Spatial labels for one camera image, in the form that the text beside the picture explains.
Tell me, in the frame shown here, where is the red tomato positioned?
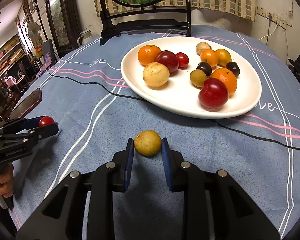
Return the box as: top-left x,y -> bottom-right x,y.
39,116 -> 55,127
176,52 -> 189,69

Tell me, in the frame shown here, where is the small green-yellow fruit top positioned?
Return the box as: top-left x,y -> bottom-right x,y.
134,130 -> 162,157

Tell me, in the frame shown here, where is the small green-yellow fruit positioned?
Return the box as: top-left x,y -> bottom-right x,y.
134,130 -> 162,157
190,69 -> 207,89

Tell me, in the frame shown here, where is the beige passion fruit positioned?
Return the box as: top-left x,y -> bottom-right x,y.
142,62 -> 170,88
196,42 -> 211,56

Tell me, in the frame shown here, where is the large orange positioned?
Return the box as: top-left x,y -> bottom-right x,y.
138,44 -> 161,66

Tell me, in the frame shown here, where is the orange tangerine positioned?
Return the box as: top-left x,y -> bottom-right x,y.
211,68 -> 237,96

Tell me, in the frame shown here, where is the dark purple plum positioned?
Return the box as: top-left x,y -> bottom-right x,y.
196,62 -> 212,77
226,61 -> 240,77

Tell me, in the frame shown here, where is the large dark red plum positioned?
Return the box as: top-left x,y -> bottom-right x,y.
154,50 -> 179,73

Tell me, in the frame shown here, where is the small yellow-orange tomato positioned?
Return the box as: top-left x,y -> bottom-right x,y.
216,49 -> 232,67

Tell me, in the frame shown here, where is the person's left hand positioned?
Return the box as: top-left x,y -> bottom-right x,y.
0,163 -> 14,198

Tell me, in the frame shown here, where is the red smartphone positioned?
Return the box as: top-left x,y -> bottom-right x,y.
9,88 -> 42,120

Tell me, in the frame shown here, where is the white kettle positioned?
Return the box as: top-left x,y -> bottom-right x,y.
77,29 -> 94,47

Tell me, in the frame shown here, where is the white oval plate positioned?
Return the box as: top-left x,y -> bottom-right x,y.
121,36 -> 262,119

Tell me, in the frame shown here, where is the dark framed painting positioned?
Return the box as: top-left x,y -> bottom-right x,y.
45,0 -> 82,57

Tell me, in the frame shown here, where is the round goldfish screen on stand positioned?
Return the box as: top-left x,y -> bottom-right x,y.
99,0 -> 191,45

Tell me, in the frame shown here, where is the thin black cable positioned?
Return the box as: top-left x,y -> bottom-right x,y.
45,71 -> 300,151

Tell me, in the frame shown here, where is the wall power strip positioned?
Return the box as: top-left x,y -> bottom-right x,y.
257,5 -> 287,30

